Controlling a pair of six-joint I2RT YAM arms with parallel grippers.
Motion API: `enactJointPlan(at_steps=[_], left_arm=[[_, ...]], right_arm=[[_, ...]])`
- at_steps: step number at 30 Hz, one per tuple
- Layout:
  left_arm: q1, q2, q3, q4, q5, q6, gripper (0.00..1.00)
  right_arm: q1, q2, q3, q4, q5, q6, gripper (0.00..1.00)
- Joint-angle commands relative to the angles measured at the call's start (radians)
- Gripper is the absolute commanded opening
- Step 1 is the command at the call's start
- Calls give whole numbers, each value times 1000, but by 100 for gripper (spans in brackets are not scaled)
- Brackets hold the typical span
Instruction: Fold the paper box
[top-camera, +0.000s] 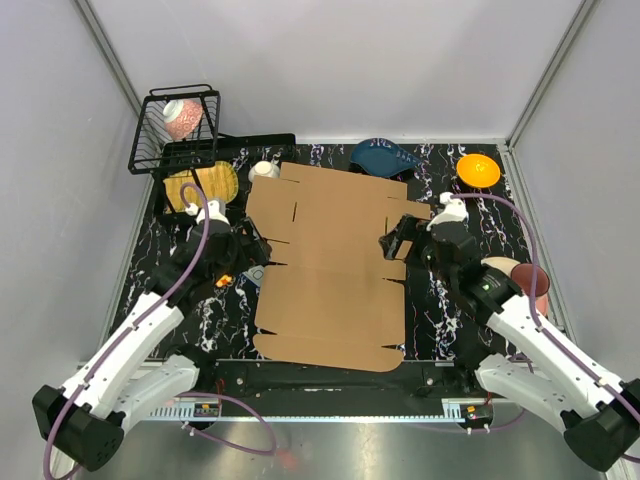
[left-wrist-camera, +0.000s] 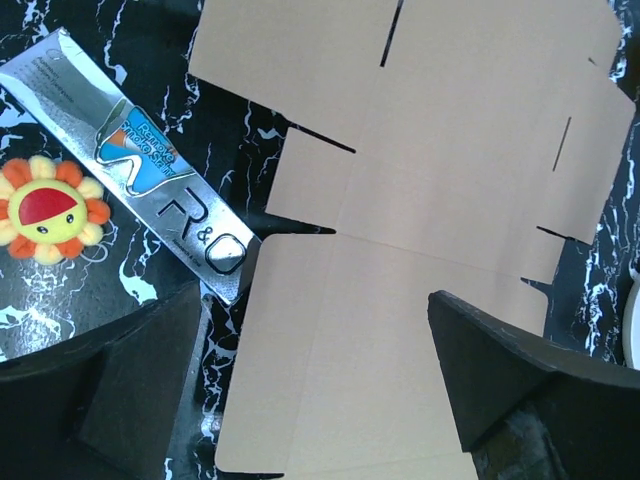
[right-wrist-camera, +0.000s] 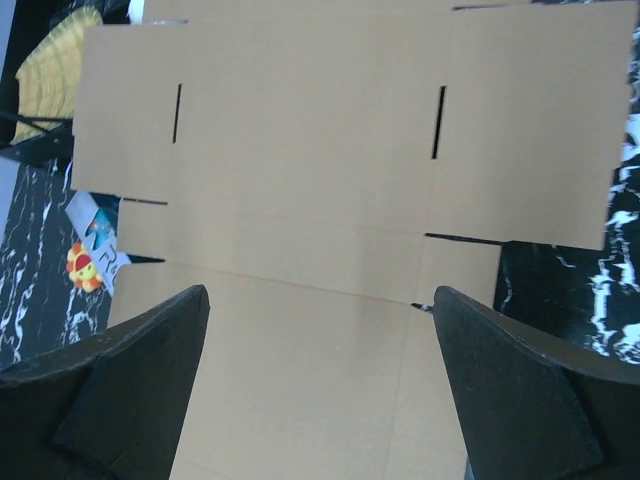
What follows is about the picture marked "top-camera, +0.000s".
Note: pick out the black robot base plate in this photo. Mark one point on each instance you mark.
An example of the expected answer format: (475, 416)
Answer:
(246, 378)

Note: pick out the white floral plate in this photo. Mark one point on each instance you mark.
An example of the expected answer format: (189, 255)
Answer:
(500, 266)

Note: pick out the woven bamboo tray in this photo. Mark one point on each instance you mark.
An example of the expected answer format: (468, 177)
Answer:
(218, 181)

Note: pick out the aluminium front rail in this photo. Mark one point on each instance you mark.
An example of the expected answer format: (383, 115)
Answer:
(350, 406)

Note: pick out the dark red cup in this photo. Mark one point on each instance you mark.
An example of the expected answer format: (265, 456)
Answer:
(529, 277)

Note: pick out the dark blue leaf dish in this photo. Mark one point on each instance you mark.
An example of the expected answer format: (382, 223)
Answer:
(381, 158)

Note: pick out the orange flower toy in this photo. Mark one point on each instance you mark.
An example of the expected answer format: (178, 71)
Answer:
(224, 281)

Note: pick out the blue white small carton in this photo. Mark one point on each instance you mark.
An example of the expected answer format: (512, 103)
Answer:
(255, 275)

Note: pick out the brown cardboard box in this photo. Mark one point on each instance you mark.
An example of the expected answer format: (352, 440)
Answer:
(329, 297)

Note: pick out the white flower-shaped cup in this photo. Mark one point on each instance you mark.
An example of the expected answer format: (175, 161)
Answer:
(264, 169)

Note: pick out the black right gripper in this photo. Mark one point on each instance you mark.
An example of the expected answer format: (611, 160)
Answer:
(408, 227)

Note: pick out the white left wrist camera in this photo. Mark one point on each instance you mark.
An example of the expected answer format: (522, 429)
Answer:
(215, 209)

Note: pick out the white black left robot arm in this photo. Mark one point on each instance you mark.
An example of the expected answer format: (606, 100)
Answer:
(88, 416)

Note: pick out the black wire dish rack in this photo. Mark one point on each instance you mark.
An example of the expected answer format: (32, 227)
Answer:
(156, 153)

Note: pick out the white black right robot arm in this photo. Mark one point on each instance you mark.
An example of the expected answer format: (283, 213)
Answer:
(594, 409)

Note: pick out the orange round bowl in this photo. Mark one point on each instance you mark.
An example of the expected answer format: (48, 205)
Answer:
(478, 171)

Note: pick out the pink patterned ceramic bowl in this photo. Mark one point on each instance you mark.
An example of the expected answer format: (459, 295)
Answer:
(181, 117)

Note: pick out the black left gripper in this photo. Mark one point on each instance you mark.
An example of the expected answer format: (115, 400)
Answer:
(255, 253)

